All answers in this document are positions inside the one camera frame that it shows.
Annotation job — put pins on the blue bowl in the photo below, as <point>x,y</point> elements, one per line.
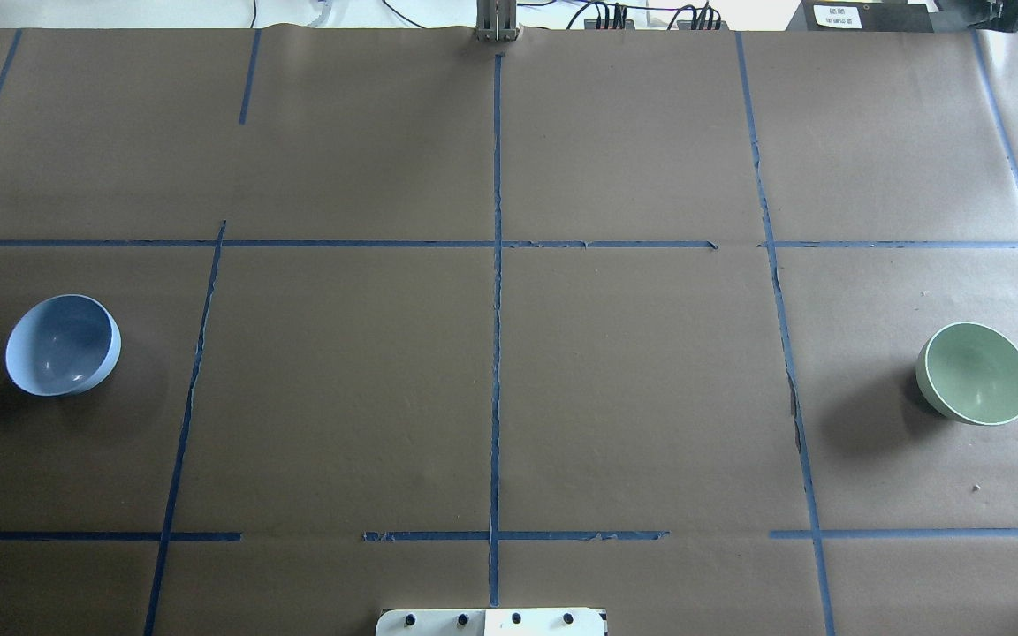
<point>63,346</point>

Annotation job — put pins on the green bowl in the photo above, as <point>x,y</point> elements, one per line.
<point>968,373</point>

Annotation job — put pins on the brown paper table cover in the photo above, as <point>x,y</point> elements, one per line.
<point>627,320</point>

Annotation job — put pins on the black box with label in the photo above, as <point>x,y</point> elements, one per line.
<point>860,16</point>

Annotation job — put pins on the aluminium frame post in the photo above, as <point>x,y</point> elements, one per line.
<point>496,20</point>

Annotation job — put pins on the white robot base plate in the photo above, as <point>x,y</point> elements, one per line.
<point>494,621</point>

